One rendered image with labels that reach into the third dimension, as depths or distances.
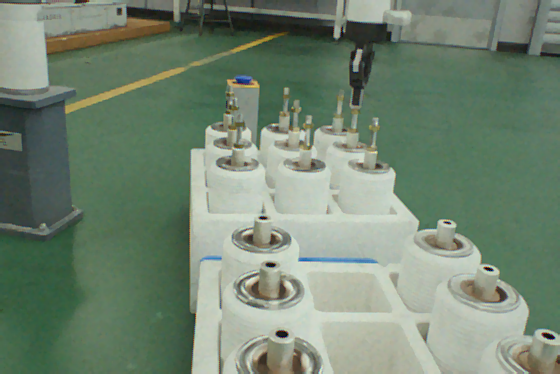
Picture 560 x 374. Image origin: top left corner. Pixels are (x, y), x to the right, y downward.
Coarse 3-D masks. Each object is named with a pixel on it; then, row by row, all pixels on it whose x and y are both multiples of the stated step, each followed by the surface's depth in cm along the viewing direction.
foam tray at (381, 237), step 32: (192, 160) 119; (192, 192) 102; (192, 224) 91; (224, 224) 92; (288, 224) 94; (320, 224) 94; (352, 224) 95; (384, 224) 96; (416, 224) 97; (192, 256) 93; (320, 256) 97; (352, 256) 98; (384, 256) 99; (192, 288) 95
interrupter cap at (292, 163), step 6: (288, 162) 99; (294, 162) 99; (312, 162) 100; (318, 162) 100; (288, 168) 96; (294, 168) 95; (300, 168) 96; (306, 168) 96; (312, 168) 96; (318, 168) 97; (324, 168) 97
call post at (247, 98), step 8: (240, 88) 129; (248, 88) 130; (256, 88) 130; (240, 96) 130; (248, 96) 130; (256, 96) 130; (240, 104) 131; (248, 104) 131; (256, 104) 131; (240, 112) 131; (248, 112) 132; (256, 112) 132; (248, 120) 132; (256, 120) 133; (248, 128) 133; (256, 128) 133; (256, 136) 134
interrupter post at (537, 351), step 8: (536, 336) 50; (544, 336) 50; (552, 336) 50; (536, 344) 50; (544, 344) 49; (552, 344) 49; (536, 352) 50; (544, 352) 49; (552, 352) 49; (528, 360) 51; (536, 360) 50; (544, 360) 49; (552, 360) 49; (536, 368) 50; (544, 368) 50; (552, 368) 50
